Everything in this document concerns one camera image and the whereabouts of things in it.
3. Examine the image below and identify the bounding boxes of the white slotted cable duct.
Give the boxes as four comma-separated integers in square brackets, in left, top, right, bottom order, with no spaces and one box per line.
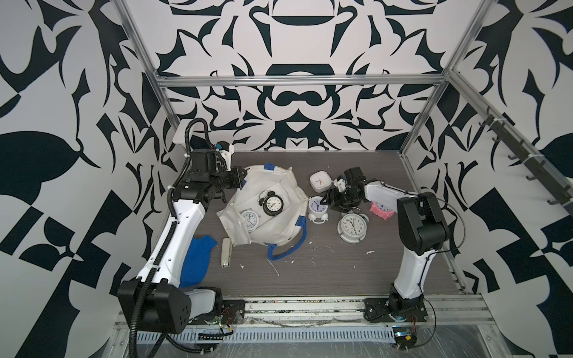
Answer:
[127,325,397,345]

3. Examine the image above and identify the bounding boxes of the blue cloth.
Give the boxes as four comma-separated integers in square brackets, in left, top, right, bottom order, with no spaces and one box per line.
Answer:
[179,236,217,289]

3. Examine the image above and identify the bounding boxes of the small black twin-bell clock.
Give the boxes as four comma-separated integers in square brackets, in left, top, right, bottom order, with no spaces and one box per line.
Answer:
[258,191,284,216]

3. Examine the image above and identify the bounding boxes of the pink alarm clock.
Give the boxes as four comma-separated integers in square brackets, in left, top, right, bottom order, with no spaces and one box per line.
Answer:
[369,202,395,220]

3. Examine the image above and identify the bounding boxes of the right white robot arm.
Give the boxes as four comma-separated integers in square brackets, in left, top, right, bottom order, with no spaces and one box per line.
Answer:
[321,167,451,322]

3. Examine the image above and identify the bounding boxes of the small beige stapler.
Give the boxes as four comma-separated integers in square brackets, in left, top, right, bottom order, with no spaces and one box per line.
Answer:
[220,237,233,269]

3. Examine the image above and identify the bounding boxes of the white square alarm clock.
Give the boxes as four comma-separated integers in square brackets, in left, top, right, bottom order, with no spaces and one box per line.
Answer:
[309,170,333,193]

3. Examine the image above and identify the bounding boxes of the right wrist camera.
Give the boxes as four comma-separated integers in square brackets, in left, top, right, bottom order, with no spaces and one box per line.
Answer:
[333,177,349,192]

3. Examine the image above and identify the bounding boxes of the small white alarm clock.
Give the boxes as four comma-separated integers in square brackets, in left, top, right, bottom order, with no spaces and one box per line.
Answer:
[241,210,260,233]

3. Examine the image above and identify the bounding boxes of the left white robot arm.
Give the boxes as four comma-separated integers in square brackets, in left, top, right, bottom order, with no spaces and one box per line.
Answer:
[117,144,247,357]

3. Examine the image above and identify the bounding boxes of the white round alarm clock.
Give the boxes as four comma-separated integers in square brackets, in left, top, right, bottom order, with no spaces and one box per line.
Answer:
[337,212,369,244]

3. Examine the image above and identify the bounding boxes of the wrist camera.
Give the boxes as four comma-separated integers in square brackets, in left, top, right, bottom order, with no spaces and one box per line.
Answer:
[215,141,234,172]
[333,177,349,192]

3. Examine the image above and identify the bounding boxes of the white desk lamp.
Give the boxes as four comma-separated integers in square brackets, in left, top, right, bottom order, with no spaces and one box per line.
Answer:
[172,119,192,146]

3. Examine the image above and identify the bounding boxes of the white blue-faced alarm clock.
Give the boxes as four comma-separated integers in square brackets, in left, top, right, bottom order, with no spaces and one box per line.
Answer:
[307,196,329,225]

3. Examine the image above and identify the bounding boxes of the white canvas bag blue handles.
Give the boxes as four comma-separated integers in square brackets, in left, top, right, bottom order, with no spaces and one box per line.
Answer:
[216,163,309,261]

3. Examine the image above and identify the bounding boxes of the grey wall hook rail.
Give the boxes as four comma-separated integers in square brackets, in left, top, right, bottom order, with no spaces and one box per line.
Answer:
[478,107,572,216]

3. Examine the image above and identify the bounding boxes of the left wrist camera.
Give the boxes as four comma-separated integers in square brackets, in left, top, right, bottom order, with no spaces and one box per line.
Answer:
[215,141,234,172]

